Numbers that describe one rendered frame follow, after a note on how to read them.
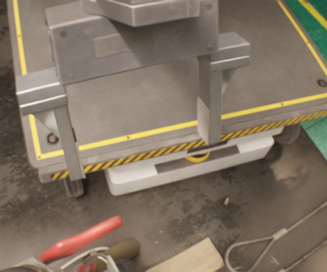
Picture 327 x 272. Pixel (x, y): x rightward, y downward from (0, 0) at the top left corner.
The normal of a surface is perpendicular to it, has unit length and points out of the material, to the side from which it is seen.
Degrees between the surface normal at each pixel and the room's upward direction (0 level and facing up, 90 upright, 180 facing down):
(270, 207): 0
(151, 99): 0
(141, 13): 65
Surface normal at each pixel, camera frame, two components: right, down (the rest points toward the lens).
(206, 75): -0.95, 0.24
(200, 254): 0.11, -0.50
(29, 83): -0.06, -0.80
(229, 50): 0.32, 0.56
